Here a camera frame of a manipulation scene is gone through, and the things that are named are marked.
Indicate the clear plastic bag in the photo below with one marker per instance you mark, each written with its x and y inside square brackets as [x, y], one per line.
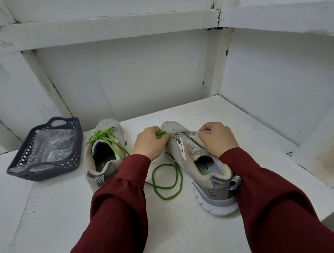
[52, 143]

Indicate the grey mesh shoe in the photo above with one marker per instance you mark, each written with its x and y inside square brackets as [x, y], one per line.
[102, 164]
[211, 182]

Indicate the person's right hand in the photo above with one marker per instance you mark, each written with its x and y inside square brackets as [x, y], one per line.
[219, 138]

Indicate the green shoelace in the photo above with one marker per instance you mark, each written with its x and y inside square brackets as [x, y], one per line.
[107, 135]
[180, 180]

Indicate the person's right forearm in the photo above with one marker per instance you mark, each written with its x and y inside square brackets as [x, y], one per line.
[276, 203]

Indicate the person's left hand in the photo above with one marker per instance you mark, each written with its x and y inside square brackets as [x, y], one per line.
[150, 143]

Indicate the person's left forearm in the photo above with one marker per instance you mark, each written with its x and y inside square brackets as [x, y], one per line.
[117, 208]

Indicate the dark plastic lattice basket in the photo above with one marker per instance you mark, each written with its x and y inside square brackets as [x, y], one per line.
[18, 169]

